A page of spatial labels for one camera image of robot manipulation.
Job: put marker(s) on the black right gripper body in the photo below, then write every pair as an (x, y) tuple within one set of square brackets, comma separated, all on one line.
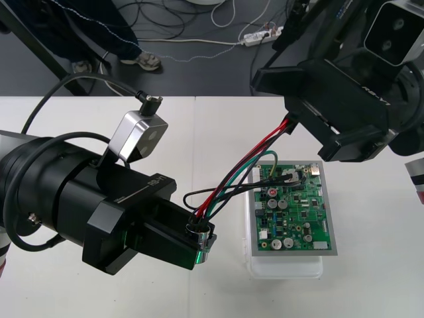
[(364, 112)]

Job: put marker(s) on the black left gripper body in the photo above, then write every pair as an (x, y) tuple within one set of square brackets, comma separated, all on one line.
[(132, 189)]

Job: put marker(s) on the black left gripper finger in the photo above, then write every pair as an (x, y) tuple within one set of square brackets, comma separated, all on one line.
[(172, 213), (159, 246)]

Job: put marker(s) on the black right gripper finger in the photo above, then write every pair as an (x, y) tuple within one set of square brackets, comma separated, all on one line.
[(296, 107), (316, 127)]

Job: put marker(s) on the white power strip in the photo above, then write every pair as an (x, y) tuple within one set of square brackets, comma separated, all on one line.
[(256, 38)]

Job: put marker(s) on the white round stand base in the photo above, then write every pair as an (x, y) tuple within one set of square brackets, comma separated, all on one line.
[(205, 1)]

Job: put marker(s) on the black stand leg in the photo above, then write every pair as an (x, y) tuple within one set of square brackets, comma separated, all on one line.
[(43, 51)]

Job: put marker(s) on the person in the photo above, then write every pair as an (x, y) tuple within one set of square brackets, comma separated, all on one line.
[(99, 26)]

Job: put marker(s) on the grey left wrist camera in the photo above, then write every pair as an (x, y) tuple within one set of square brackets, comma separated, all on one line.
[(132, 132)]

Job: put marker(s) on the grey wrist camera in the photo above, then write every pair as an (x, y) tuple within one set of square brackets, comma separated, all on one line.
[(132, 132), (391, 33)]

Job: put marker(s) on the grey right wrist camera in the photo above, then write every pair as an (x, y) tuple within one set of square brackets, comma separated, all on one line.
[(391, 33)]

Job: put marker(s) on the green circuit board grey frame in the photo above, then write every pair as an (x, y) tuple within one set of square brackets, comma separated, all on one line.
[(298, 215)]

